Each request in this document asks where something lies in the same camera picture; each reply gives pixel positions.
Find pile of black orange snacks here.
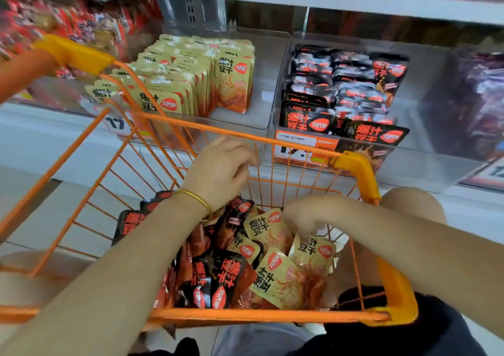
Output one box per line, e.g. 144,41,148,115
112,190,340,312

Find person's left hand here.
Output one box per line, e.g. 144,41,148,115
183,137,259,213

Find person's left forearm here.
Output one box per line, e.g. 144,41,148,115
0,198,212,356

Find orange blue shelf price tag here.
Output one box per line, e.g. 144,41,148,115
465,159,504,191

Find orange shopping cart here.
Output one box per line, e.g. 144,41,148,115
0,34,420,329

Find black flame print snack packet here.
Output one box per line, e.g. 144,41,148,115
370,53,411,93

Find person's right hand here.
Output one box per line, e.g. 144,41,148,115
282,194,348,241

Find pile of red tan packets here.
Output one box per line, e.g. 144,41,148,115
0,0,162,81

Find black shorts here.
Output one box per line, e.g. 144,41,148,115
130,289,488,356

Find person's right leg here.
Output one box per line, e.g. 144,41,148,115
331,186,448,306

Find gold bracelet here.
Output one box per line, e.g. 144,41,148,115
172,188,214,217

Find person's leg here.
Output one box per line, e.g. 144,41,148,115
0,249,96,345
331,186,448,306

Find person's right forearm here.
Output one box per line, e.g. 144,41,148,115
331,194,504,337

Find person's left leg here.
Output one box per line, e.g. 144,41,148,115
0,249,96,345

